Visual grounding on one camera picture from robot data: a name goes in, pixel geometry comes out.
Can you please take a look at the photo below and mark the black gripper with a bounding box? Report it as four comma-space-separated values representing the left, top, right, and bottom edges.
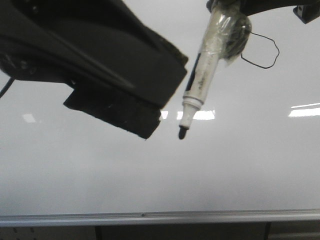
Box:
0, 0, 161, 86

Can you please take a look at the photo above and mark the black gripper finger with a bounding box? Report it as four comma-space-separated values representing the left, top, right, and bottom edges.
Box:
64, 25, 188, 139

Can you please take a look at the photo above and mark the white black whiteboard marker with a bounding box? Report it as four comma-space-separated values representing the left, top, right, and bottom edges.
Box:
178, 0, 252, 140

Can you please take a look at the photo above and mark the black gripper edge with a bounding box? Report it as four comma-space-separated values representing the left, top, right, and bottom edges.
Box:
240, 0, 320, 24

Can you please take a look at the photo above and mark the white whiteboard with aluminium frame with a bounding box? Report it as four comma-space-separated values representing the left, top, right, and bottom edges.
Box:
0, 7, 320, 227

